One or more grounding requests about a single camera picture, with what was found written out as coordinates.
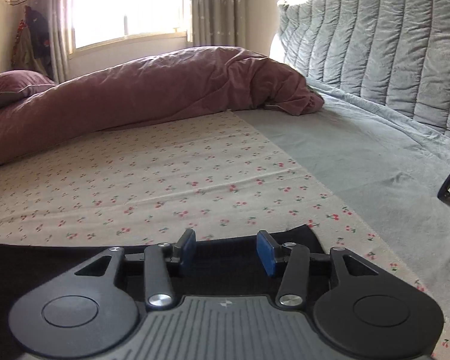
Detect grey bedsheet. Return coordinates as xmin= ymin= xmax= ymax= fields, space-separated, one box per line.
xmin=233 ymin=79 xmax=450 ymax=336

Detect grey quilted headboard cover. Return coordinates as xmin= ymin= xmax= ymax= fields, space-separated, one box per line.
xmin=277 ymin=0 xmax=450 ymax=147

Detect pink duvet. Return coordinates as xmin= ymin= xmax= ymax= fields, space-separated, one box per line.
xmin=0 ymin=46 xmax=325 ymax=173

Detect black pants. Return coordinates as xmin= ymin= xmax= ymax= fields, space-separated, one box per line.
xmin=0 ymin=224 xmax=332 ymax=360

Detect beige patterned curtain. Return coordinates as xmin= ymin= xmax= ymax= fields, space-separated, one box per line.
xmin=32 ymin=0 xmax=77 ymax=84
xmin=190 ymin=0 xmax=247 ymax=48

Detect hanging floral clothes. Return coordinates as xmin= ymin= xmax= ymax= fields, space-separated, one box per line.
xmin=12 ymin=5 xmax=56 ymax=80

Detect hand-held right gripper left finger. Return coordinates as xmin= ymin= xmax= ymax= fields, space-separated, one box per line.
xmin=74 ymin=228 xmax=197 ymax=311

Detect pink pillow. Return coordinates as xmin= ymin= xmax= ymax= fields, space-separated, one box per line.
xmin=0 ymin=70 xmax=57 ymax=114

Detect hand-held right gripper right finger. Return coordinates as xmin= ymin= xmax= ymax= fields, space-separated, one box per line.
xmin=256 ymin=229 xmax=380 ymax=311

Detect cherry print bedsheet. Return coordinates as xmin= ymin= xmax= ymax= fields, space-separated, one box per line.
xmin=0 ymin=109 xmax=450 ymax=360

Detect window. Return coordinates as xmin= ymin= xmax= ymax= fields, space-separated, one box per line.
xmin=68 ymin=0 xmax=193 ymax=54

